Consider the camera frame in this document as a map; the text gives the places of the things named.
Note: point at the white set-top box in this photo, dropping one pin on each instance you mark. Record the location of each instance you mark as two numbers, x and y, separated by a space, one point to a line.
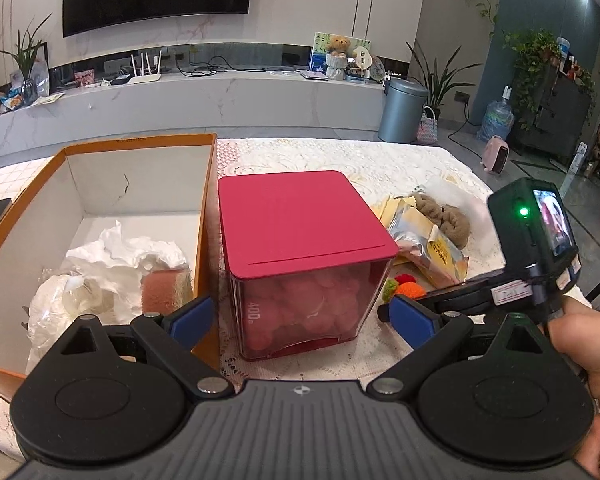
314 75

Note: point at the long-leaved potted plant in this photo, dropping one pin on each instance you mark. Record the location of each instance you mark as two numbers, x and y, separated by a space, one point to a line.
440 85

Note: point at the white round hand fan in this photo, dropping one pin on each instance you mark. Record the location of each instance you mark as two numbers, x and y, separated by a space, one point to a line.
362 60

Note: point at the small pink photo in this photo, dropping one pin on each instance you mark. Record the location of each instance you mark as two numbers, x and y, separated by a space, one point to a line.
85 77

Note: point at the green plant in glass vase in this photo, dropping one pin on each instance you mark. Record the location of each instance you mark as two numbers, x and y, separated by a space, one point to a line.
25 60

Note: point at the dark cabinet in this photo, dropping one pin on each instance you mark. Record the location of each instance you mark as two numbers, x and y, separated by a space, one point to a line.
555 120

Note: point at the colourful pompom toy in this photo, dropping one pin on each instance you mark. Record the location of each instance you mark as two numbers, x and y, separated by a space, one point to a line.
410 290

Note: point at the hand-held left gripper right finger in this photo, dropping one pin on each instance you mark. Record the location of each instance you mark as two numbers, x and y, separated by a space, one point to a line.
410 320

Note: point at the blue water jug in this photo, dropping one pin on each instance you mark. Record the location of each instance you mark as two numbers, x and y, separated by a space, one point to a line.
495 120

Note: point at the pink space heater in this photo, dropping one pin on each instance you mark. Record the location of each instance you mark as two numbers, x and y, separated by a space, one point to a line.
495 157

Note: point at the snack bags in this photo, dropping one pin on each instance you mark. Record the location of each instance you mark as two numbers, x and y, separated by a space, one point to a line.
15 100

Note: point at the yellow snack packet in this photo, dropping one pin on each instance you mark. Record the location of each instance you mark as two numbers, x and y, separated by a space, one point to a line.
440 255
395 207

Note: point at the lemon-print plaid tablecloth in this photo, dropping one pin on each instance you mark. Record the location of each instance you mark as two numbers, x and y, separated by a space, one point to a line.
15 180

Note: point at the orange cardboard box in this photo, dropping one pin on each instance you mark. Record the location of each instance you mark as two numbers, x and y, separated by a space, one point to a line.
130 185

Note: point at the brown teddy bear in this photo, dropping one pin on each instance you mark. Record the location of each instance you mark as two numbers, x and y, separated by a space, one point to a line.
337 47

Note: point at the green landscape picture card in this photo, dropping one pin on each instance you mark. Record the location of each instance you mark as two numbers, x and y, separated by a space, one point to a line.
317 52

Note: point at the red lidded container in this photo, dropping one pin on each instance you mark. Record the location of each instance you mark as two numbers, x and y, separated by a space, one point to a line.
300 220

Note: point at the white marble television console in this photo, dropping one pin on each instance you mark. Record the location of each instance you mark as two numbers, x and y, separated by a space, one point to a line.
180 110

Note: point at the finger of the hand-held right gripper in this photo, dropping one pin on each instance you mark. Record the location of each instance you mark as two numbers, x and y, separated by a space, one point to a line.
460 296

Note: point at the brown terry headband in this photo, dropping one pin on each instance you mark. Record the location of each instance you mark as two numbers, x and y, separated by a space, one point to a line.
455 222

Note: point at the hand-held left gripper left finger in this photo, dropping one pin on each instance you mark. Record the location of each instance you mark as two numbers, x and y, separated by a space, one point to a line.
192 317

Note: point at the white router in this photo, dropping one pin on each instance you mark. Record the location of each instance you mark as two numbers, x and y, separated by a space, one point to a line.
142 77

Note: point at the patterned round hand fan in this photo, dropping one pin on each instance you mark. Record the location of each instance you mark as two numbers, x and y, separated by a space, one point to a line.
378 67

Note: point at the bath scrub mitt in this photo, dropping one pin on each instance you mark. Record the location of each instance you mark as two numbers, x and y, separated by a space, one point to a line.
162 287

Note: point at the trailing potted plant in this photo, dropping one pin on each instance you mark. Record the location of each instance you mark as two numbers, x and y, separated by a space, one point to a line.
532 55

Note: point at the pastel woven bag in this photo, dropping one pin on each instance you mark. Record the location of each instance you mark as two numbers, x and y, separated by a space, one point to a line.
427 130

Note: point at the person's right hand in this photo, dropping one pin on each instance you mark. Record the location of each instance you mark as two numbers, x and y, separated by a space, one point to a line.
595 350

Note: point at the blue-grey trash can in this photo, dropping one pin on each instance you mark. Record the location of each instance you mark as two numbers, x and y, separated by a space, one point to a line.
402 110

